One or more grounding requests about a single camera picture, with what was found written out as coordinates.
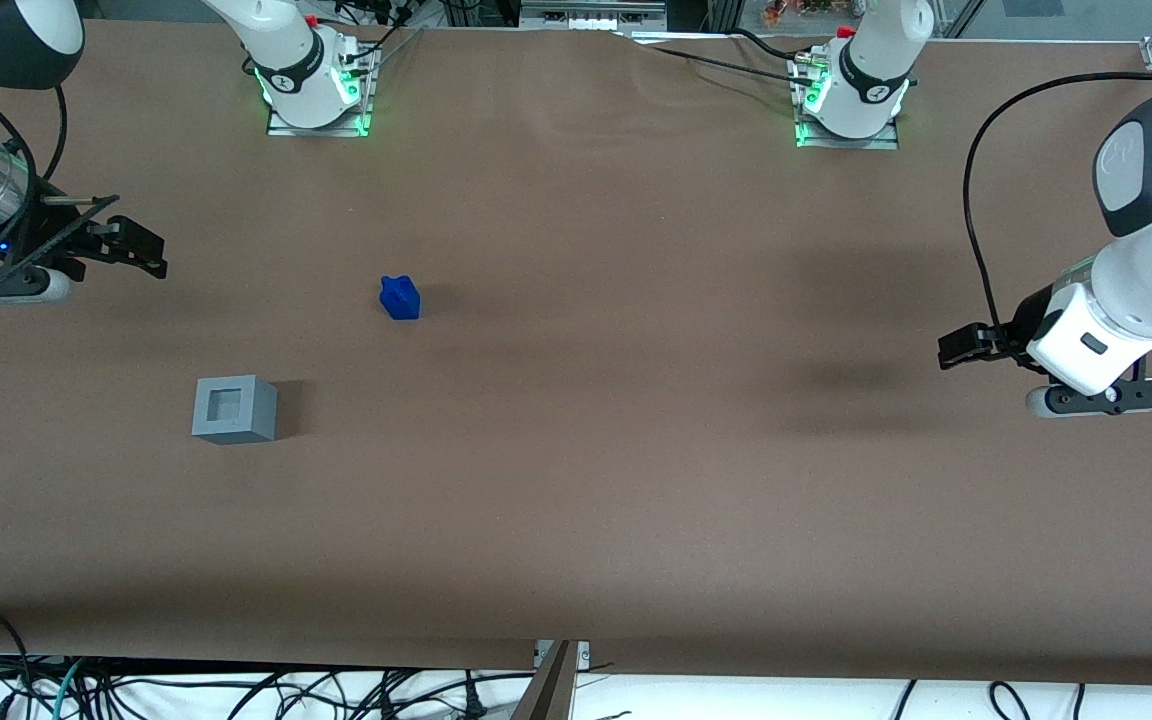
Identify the blue plastic part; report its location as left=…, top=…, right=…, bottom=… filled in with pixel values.
left=379, top=275, right=423, bottom=322

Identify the gray square base block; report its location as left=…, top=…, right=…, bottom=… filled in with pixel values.
left=192, top=375, right=279, bottom=446

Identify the aluminium profile rack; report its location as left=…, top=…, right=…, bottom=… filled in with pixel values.
left=519, top=0, right=669, bottom=32

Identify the dark support beam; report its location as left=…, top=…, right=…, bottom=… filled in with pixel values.
left=510, top=640, right=578, bottom=720

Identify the left arm black camera mount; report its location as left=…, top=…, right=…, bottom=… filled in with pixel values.
left=1010, top=284, right=1079, bottom=353

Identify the arm black camera mount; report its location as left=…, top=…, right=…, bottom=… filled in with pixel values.
left=1010, top=284, right=1079, bottom=353
left=0, top=193, right=123, bottom=301

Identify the right arm black camera mount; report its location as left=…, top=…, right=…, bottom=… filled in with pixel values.
left=0, top=193, right=123, bottom=301

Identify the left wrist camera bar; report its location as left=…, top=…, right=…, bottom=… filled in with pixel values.
left=1025, top=378, right=1152, bottom=419

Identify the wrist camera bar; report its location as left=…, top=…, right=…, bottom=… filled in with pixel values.
left=0, top=268, right=73, bottom=307
left=1025, top=378, right=1152, bottom=419

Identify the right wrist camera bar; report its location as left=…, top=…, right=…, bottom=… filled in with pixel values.
left=0, top=268, right=73, bottom=307

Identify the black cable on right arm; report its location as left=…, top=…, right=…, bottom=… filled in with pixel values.
left=0, top=55, right=69, bottom=291

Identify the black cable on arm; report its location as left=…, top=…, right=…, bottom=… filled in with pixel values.
left=0, top=55, right=69, bottom=291
left=963, top=72, right=1152, bottom=347

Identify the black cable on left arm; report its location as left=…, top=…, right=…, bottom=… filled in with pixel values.
left=963, top=72, right=1152, bottom=347

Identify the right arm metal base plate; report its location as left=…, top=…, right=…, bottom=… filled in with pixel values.
left=265, top=38, right=375, bottom=139

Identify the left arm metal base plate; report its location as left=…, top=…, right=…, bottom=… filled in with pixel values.
left=790, top=52, right=901, bottom=152

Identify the black cable on table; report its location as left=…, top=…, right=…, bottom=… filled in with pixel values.
left=626, top=29, right=823, bottom=87

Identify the teal floor cable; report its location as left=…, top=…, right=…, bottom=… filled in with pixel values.
left=44, top=657, right=89, bottom=720

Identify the metal table edge bracket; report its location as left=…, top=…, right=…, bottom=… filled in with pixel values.
left=533, top=639, right=593, bottom=672

